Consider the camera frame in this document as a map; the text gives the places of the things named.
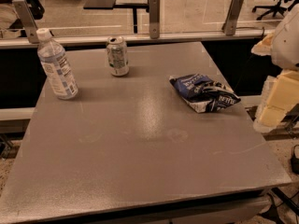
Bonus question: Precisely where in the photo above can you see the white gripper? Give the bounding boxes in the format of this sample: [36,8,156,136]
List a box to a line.
[251,5,299,133]

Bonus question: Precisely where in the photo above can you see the clear plastic water bottle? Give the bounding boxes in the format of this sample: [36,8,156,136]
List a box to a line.
[36,28,78,100]

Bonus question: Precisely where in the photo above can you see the blue crumpled chip bag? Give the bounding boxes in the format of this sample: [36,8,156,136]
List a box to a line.
[169,74,241,113]

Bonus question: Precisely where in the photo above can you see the black power adapter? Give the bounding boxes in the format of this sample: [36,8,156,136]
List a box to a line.
[291,145,299,175]

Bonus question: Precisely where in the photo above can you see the green soda can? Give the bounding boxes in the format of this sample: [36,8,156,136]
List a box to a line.
[107,36,129,77]

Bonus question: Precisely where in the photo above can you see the right metal rail bracket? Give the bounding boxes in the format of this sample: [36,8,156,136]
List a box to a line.
[222,0,244,35]

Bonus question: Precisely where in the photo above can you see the metal rail bracket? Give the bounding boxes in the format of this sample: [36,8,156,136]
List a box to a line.
[12,0,39,44]
[149,0,160,39]
[222,0,244,35]

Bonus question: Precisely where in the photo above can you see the middle metal rail bracket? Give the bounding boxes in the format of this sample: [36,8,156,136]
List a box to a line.
[149,0,160,39]

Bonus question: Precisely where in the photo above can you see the left metal rail bracket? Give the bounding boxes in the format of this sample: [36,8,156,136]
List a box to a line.
[12,0,39,44]

